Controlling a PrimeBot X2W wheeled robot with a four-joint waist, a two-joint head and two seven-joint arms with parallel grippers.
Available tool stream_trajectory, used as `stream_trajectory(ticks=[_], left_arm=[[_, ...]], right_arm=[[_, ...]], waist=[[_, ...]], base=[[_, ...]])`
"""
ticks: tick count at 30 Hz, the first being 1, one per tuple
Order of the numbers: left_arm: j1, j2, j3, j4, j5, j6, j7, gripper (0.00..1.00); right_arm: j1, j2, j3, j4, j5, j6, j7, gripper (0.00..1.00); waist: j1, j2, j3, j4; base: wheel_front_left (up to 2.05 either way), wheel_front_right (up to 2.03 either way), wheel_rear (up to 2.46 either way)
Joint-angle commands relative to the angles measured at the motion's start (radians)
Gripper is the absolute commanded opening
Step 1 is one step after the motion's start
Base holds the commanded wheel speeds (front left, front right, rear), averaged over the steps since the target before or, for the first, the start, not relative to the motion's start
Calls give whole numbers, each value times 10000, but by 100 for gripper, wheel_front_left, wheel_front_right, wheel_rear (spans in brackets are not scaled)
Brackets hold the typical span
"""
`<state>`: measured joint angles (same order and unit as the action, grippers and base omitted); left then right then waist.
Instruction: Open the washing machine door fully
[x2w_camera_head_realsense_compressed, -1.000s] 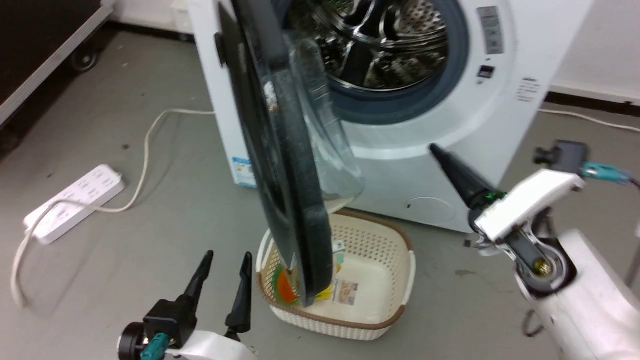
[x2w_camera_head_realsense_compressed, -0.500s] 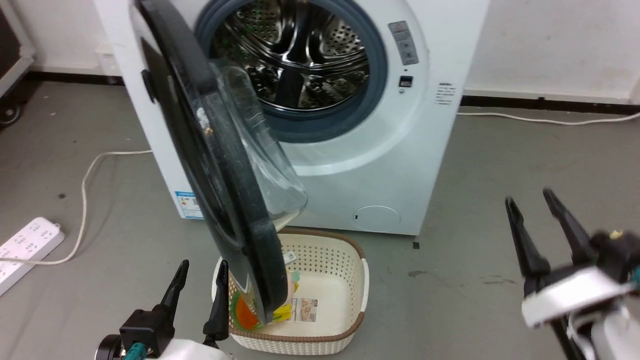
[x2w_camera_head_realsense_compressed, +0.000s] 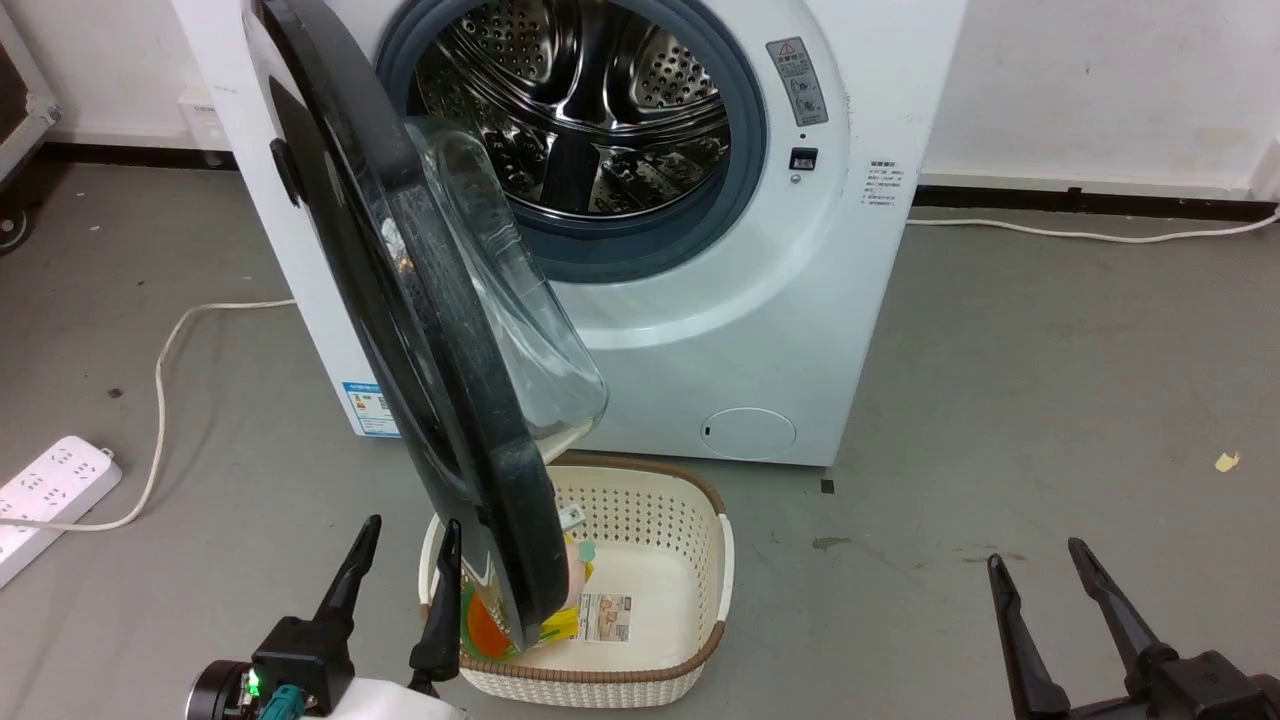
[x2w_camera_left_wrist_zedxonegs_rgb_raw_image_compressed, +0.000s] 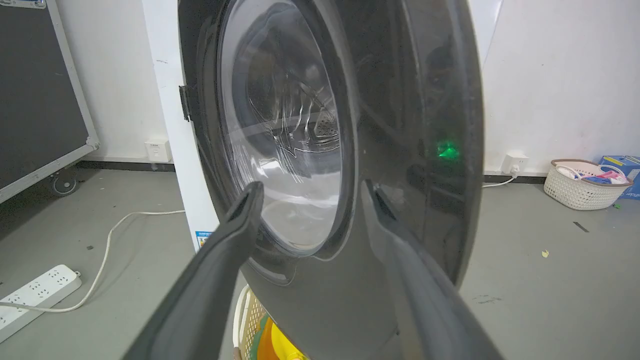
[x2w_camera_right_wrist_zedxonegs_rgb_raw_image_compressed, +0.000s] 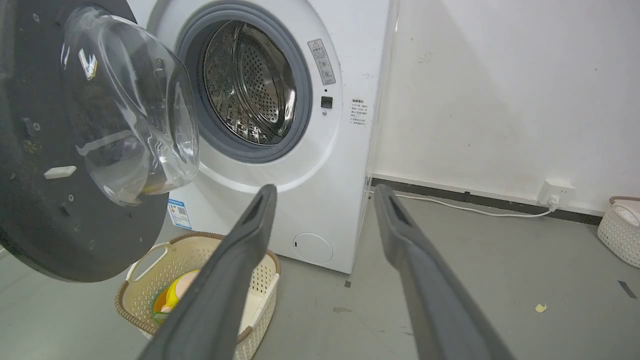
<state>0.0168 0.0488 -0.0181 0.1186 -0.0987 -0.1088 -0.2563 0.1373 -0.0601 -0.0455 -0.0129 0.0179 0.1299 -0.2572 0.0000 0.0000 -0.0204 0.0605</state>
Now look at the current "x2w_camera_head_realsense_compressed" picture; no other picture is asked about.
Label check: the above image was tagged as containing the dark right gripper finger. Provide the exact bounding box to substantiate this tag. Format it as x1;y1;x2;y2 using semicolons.
1066;537;1183;695
986;552;1073;720

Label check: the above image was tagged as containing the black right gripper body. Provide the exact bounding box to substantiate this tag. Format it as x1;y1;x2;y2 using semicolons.
1062;648;1280;720

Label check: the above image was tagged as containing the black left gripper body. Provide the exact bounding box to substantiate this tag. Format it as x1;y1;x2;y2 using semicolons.
184;616;358;720

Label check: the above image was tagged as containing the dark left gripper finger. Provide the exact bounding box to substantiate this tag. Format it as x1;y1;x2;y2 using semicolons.
312;514;384;629
407;518;465;698

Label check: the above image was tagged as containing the black round washer door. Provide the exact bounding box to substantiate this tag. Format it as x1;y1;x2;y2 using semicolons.
243;0;611;651

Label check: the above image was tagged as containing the white front-load washing machine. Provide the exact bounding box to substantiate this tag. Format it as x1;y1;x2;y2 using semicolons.
172;0;969;469

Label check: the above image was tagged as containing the grey rubber door gasket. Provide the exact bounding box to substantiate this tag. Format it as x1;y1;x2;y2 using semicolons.
376;0;769;285

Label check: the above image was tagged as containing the printed paper label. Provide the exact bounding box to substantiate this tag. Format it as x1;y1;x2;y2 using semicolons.
579;592;635;645

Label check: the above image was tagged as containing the blue energy label sticker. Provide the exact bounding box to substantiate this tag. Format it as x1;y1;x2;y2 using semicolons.
341;381;401;439

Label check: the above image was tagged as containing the cream plastic laundry basket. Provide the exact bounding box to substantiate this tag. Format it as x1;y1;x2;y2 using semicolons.
418;452;736;709

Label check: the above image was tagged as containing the white power strip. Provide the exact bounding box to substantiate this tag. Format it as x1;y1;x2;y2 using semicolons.
0;435;124;589

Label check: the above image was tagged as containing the round white filter cover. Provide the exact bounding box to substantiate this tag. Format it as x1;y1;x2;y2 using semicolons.
700;407;798;462

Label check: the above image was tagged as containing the small printed text sticker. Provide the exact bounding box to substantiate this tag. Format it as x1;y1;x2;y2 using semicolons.
865;157;908;210

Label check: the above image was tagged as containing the stainless steel washer drum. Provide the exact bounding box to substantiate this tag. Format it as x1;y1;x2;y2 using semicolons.
414;0;725;219

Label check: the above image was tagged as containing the black metal wheeled cart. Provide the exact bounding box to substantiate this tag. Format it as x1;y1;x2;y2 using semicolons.
0;8;63;253

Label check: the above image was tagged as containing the grey warning sticker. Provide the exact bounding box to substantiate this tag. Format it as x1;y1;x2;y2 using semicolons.
766;37;830;128

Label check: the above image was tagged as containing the white power strip cable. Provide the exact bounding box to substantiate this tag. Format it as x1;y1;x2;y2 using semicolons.
0;298;299;532

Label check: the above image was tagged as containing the long white floor cable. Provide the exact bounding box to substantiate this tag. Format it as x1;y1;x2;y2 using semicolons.
905;207;1280;245

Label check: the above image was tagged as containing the white wall outlet box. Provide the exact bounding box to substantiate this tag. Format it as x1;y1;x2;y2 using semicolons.
177;82;234;167

